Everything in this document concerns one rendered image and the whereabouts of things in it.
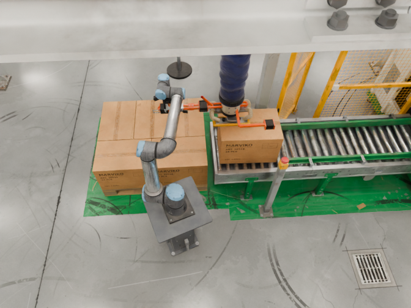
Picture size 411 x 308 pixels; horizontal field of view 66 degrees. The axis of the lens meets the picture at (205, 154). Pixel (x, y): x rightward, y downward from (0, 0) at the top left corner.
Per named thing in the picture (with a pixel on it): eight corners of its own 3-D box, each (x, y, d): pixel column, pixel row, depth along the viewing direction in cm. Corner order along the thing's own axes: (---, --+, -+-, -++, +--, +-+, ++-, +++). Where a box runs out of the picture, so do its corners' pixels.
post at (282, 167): (268, 208, 366) (287, 158, 284) (269, 212, 362) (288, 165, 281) (262, 208, 366) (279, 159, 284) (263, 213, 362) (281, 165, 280)
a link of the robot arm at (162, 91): (168, 93, 245) (170, 82, 252) (153, 91, 245) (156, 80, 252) (169, 101, 253) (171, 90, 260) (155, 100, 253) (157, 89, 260)
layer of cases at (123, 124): (202, 119, 424) (202, 97, 391) (207, 184, 367) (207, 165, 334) (111, 123, 419) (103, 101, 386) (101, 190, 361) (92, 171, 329)
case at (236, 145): (270, 132, 359) (276, 108, 327) (276, 162, 336) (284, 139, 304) (216, 134, 358) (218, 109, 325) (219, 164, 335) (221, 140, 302)
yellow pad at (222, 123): (248, 117, 297) (249, 113, 293) (250, 124, 292) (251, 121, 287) (212, 118, 296) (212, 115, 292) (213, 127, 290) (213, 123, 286)
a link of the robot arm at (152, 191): (162, 207, 270) (155, 154, 210) (142, 205, 270) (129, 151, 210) (166, 191, 279) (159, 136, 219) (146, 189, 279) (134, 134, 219)
